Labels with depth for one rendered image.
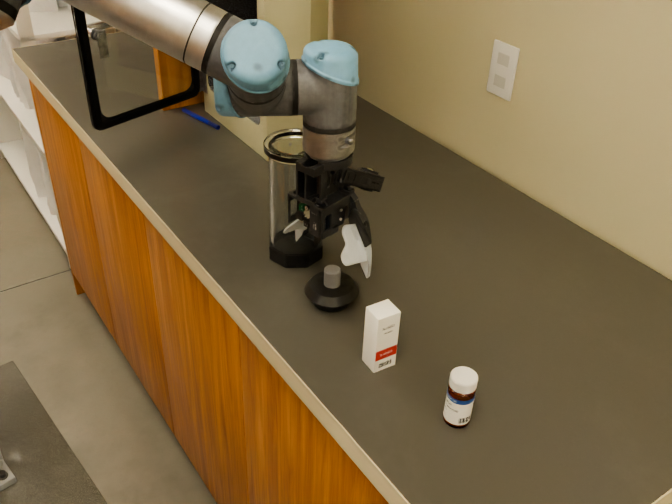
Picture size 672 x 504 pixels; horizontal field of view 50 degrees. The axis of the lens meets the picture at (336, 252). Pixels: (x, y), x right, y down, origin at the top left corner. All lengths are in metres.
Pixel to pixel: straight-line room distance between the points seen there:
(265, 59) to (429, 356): 0.54
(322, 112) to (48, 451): 0.57
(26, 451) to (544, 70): 1.14
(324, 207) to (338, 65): 0.20
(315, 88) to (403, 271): 0.45
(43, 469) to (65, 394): 1.45
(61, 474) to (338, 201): 0.52
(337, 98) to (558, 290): 0.57
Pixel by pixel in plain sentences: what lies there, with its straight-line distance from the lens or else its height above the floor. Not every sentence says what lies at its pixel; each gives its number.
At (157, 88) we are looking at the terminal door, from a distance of 1.76.
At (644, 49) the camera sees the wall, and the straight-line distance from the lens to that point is 1.39.
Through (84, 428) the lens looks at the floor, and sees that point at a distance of 2.35.
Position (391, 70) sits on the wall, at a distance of 1.90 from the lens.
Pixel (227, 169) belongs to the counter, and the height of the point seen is 0.94.
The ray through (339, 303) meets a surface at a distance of 1.16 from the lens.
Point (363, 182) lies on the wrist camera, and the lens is 1.09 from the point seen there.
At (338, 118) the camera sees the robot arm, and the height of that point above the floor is 1.30.
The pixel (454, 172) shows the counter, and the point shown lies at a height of 0.94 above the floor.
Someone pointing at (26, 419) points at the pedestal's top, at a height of 0.94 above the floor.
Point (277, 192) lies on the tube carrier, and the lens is 1.21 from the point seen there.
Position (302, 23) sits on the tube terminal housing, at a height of 1.24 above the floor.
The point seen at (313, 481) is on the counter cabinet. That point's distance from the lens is 1.28.
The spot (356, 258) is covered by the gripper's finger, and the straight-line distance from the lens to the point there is 1.08.
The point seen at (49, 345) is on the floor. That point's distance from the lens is 2.66.
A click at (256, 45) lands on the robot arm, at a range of 0.82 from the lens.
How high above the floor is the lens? 1.70
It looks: 35 degrees down
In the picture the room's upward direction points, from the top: 2 degrees clockwise
